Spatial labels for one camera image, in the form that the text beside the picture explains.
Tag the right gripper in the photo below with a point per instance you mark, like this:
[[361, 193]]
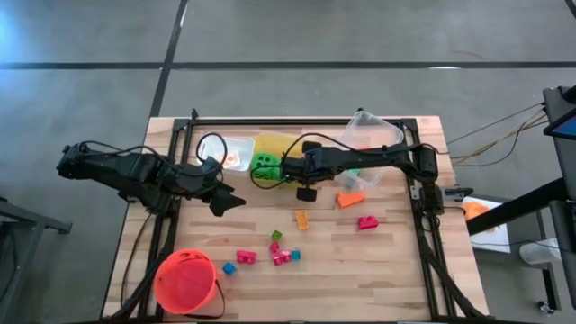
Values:
[[301, 171]]

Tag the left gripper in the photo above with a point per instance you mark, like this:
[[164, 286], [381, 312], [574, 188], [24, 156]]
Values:
[[200, 182]]

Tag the orange playing card box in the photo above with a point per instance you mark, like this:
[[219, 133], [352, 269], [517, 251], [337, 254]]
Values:
[[232, 160]]

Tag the orange foam wedge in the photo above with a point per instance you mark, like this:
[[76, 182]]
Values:
[[350, 199]]

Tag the red two-stud toy brick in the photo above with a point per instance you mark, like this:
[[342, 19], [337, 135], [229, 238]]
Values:
[[368, 223], [281, 258], [246, 257]]

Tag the clear plastic container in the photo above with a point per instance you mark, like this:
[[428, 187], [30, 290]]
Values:
[[373, 128]]

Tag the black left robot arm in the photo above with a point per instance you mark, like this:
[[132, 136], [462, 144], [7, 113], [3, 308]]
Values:
[[117, 168]]

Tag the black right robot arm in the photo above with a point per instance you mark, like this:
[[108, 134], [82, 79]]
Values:
[[382, 157]]

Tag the yellow long toy brick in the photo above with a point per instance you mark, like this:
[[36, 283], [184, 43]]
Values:
[[302, 220]]

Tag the yellow plastic bin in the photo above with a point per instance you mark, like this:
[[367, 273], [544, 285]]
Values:
[[274, 144]]

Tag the red small toy brick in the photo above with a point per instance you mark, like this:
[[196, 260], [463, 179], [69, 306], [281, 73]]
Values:
[[274, 247]]

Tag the blue small toy brick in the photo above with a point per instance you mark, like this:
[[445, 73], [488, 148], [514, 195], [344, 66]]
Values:
[[295, 255], [229, 268]]

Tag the orange pumpkin face bucket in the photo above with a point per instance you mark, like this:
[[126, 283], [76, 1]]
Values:
[[184, 281]]

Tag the small orange object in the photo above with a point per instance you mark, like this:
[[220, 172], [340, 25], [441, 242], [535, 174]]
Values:
[[476, 210]]

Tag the grey metal stand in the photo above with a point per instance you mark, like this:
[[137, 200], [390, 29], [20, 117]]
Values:
[[54, 223]]

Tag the white paper sheet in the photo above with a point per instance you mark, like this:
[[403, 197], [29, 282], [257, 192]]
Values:
[[495, 238]]

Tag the black diagonal beam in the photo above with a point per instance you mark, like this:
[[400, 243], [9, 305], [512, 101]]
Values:
[[517, 207]]

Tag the black equipment cart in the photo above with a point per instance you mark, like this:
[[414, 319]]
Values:
[[564, 157]]

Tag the black caster wheel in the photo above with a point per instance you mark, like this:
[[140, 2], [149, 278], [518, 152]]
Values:
[[546, 307]]

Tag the blue lit screen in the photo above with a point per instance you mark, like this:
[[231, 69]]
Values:
[[564, 128]]

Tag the black aluminium rig frame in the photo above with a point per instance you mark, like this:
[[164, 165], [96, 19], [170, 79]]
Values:
[[270, 121]]

